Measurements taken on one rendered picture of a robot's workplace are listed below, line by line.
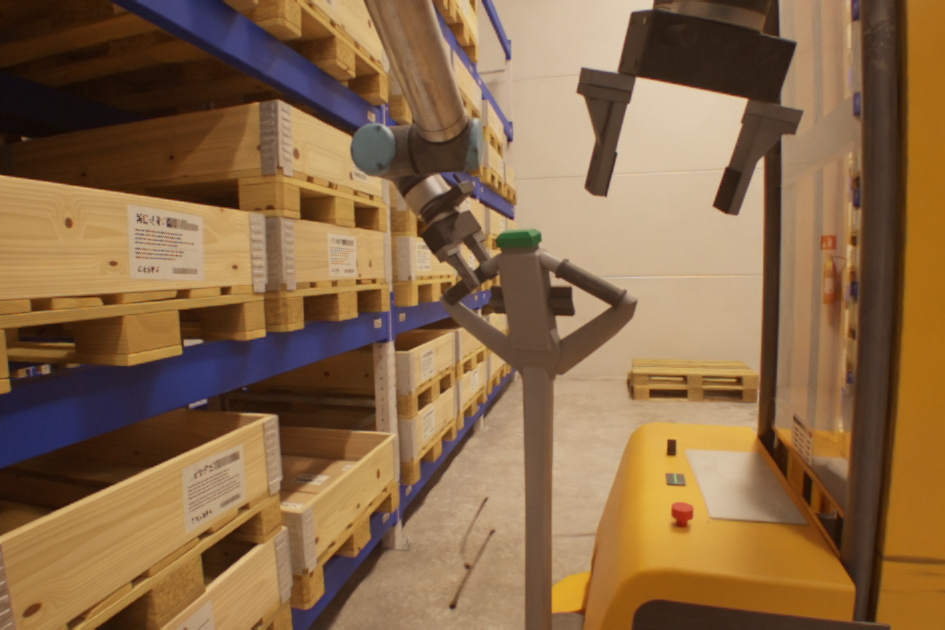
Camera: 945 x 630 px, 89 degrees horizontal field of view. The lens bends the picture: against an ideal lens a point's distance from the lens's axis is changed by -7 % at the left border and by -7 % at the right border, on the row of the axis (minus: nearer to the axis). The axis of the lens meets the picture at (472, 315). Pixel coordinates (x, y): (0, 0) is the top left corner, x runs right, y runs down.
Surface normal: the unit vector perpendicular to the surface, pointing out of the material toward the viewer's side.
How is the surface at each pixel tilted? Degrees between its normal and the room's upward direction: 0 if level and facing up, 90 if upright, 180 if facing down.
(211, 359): 90
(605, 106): 113
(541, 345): 106
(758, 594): 90
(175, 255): 90
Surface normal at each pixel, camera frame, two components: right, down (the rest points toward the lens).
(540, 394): -0.57, 0.07
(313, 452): -0.24, 0.09
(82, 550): 0.97, 0.00
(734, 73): 0.10, 0.47
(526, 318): -0.54, 0.36
